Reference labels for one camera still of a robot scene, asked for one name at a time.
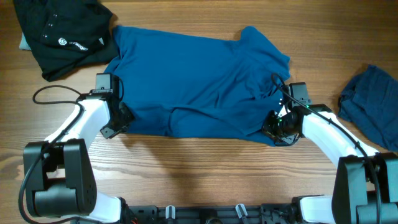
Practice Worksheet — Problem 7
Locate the blue polo shirt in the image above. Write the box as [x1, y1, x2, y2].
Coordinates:
[106, 26, 290, 145]

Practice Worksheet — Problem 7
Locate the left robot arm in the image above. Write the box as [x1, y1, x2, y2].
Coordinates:
[18, 73, 134, 223]

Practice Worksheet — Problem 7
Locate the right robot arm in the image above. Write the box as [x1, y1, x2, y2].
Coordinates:
[262, 85, 397, 223]

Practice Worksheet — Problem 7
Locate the dark navy crumpled garment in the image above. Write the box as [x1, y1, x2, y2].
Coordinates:
[338, 65, 397, 151]

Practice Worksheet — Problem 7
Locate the black folded polo shirt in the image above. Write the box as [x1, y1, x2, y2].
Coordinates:
[13, 0, 118, 82]

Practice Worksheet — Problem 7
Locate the grey folded cloth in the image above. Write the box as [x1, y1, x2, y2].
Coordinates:
[19, 34, 31, 51]

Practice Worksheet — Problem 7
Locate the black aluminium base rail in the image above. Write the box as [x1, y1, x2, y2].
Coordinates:
[120, 200, 306, 224]

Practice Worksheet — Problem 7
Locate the left black camera cable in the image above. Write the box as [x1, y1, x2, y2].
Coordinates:
[17, 85, 94, 224]

